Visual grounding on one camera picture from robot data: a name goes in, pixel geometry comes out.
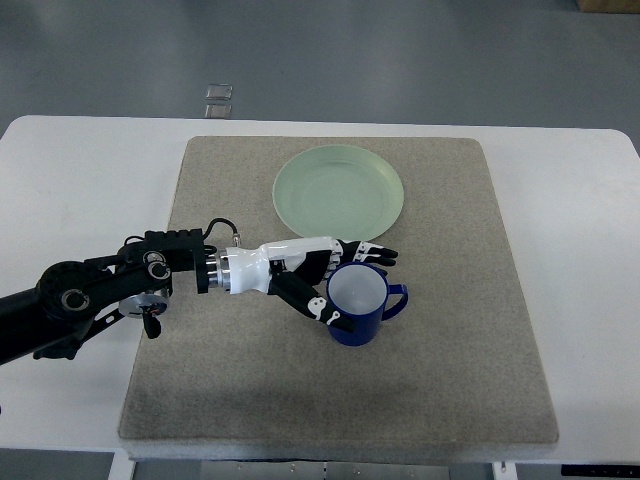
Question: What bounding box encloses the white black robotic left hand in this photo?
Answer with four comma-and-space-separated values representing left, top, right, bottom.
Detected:
208, 236, 398, 333

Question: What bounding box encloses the blue mug white inside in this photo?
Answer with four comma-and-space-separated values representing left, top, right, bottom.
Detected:
326, 262, 409, 347

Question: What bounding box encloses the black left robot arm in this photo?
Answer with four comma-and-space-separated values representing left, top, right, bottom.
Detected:
1, 228, 221, 363

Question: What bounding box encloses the light green plate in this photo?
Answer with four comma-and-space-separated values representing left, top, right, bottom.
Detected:
272, 144, 404, 240

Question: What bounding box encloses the lower floor outlet plate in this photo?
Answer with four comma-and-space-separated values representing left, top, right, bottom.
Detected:
205, 104, 232, 119

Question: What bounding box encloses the floor outlet plate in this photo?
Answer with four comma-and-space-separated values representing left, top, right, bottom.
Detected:
205, 84, 233, 101
205, 104, 232, 119

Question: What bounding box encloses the upper floor outlet plate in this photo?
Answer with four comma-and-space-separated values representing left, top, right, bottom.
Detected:
205, 84, 233, 101

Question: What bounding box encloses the beige felt mat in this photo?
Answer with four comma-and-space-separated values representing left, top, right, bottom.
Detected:
119, 137, 558, 448

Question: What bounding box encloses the cardboard box corner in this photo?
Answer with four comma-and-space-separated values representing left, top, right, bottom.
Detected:
576, 0, 640, 14

